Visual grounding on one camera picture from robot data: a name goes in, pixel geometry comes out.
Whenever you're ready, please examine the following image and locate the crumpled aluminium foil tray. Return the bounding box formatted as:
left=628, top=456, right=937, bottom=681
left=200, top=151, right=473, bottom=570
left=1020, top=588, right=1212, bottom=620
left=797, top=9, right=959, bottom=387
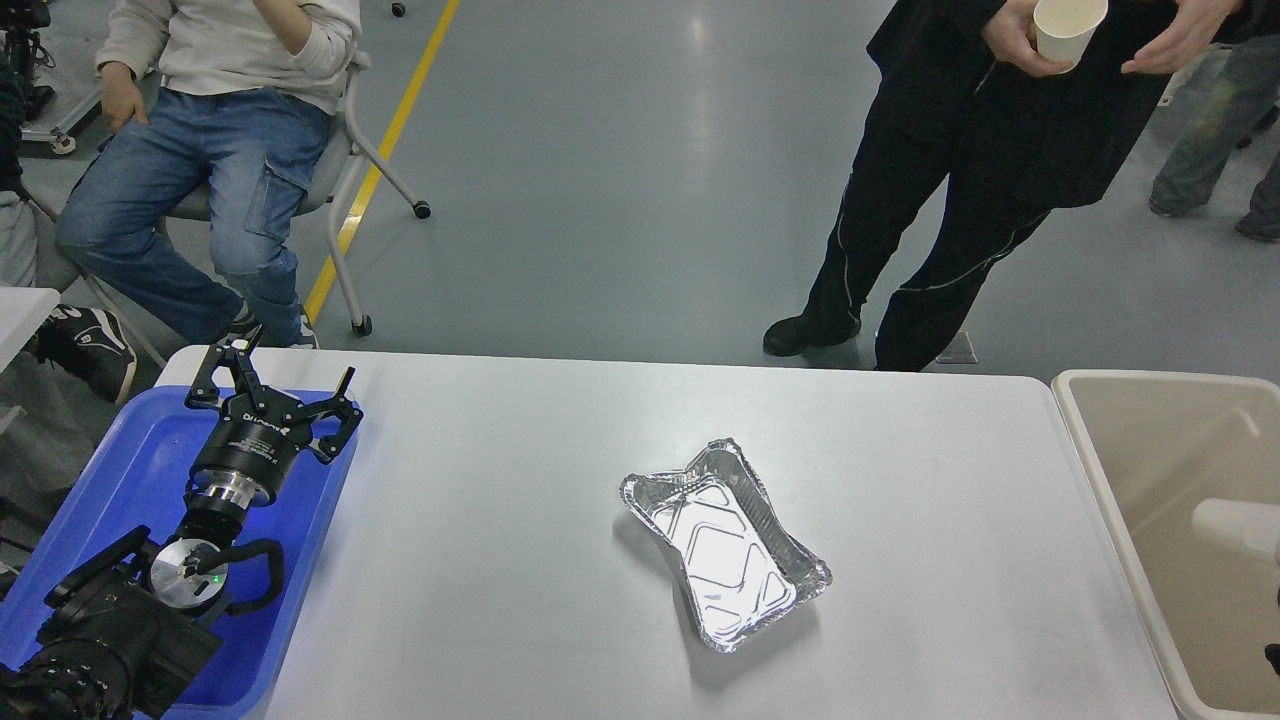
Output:
left=620, top=438, right=833, bottom=653

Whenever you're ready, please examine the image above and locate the seated person in jeans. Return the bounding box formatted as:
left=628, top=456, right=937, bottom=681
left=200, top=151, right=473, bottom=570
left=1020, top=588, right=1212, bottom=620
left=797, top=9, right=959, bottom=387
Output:
left=56, top=1, right=362, bottom=348

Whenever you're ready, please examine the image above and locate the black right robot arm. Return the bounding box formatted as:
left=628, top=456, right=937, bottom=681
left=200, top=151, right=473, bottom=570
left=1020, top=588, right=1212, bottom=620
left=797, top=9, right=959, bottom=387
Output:
left=1263, top=643, right=1280, bottom=676

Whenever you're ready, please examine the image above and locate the beige plastic bin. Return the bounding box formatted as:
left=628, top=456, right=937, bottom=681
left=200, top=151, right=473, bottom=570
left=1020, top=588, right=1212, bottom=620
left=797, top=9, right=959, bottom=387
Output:
left=1052, top=370, right=1279, bottom=719

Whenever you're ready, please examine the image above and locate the person in olive trousers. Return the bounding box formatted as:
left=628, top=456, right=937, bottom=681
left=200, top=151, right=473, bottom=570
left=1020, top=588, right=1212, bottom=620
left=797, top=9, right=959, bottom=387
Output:
left=1148, top=35, right=1279, bottom=217

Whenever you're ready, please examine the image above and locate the cream paper cup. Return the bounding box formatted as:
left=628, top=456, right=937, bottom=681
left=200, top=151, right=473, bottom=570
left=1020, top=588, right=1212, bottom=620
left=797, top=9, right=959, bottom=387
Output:
left=1190, top=498, right=1279, bottom=568

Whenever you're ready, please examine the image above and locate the black and white sneaker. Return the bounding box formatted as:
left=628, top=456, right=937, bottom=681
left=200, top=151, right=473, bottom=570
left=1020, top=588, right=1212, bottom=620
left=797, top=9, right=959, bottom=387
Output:
left=35, top=304, right=138, bottom=405

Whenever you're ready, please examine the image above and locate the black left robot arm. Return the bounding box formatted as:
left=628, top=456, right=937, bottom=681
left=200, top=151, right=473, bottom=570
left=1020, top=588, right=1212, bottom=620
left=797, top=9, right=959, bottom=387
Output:
left=3, top=347, right=364, bottom=719

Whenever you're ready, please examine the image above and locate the standing person in black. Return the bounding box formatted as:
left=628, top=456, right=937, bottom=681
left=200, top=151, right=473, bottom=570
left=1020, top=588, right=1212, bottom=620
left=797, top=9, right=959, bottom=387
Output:
left=762, top=1, right=1277, bottom=372

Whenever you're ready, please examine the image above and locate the white paper cup held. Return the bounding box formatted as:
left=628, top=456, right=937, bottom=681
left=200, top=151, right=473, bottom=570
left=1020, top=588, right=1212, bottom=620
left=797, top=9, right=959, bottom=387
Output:
left=1032, top=0, right=1108, bottom=68

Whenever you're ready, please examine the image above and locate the blue plastic tray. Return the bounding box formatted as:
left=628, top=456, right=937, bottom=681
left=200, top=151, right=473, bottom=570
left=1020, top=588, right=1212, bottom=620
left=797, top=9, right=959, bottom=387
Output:
left=1, top=386, right=355, bottom=719

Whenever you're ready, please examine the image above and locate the right floor socket plate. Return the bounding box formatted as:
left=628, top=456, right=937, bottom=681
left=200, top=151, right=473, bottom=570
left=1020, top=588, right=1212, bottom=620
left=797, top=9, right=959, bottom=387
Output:
left=934, top=331, right=979, bottom=365

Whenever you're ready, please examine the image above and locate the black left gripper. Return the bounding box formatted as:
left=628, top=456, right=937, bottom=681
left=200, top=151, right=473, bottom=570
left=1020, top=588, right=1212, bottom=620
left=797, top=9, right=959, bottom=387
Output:
left=186, top=343, right=364, bottom=511

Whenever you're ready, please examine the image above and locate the metal trolley base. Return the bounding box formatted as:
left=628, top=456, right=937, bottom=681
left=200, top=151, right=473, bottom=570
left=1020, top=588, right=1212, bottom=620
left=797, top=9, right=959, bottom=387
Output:
left=20, top=79, right=101, bottom=156

